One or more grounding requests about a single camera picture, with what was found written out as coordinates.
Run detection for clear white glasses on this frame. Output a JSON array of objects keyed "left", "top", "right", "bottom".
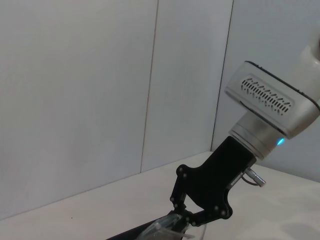
[{"left": 139, "top": 213, "right": 209, "bottom": 240}]

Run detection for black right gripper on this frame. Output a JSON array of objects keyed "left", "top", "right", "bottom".
[{"left": 169, "top": 135, "right": 257, "bottom": 229}]

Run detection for right gripper dark cable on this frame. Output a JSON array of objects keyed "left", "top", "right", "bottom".
[{"left": 240, "top": 174, "right": 264, "bottom": 187}]

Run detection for right gripper metal connector plug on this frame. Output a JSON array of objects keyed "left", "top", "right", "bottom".
[{"left": 243, "top": 167, "right": 266, "bottom": 185}]

